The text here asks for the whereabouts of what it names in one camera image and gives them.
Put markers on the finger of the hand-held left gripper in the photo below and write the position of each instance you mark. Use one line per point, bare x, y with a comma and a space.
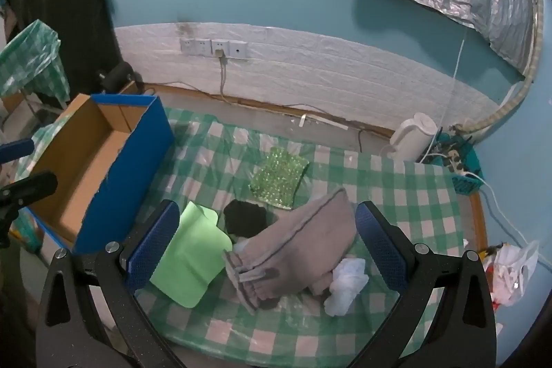
17, 150
30, 187

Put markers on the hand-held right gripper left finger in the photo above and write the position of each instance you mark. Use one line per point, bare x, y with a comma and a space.
153, 241

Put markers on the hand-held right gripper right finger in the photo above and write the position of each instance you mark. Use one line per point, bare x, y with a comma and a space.
379, 241

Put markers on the light green cloth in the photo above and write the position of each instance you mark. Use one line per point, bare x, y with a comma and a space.
194, 256

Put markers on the white cloth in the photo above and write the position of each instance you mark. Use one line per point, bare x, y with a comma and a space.
345, 286

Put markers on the grey towel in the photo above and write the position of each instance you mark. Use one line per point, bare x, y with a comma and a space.
302, 247

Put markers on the black cloth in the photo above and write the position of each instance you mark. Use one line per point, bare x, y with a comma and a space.
243, 217

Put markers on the blue cardboard box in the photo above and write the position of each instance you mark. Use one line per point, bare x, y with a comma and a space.
146, 144

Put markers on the green checked tablecloth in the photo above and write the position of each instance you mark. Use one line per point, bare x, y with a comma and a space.
388, 187

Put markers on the green checked plastic bag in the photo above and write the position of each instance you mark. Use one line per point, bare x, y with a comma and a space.
30, 57

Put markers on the blue plastic basket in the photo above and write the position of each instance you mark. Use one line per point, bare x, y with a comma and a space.
468, 185

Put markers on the white power strip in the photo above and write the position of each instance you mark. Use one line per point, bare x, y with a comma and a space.
456, 163

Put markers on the white electric kettle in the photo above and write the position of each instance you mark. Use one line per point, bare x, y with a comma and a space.
414, 135

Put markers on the green sequin pad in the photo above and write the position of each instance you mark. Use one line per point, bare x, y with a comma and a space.
278, 178

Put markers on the black round object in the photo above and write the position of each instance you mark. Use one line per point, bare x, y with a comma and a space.
118, 75

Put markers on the white plastic bag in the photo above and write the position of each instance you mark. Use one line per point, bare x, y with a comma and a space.
513, 273

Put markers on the white tape piece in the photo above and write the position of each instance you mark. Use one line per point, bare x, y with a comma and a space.
303, 120

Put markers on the dark hanging jacket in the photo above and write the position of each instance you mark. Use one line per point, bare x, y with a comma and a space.
64, 6

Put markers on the white single-hole wall socket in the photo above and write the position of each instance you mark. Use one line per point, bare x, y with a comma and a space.
238, 50

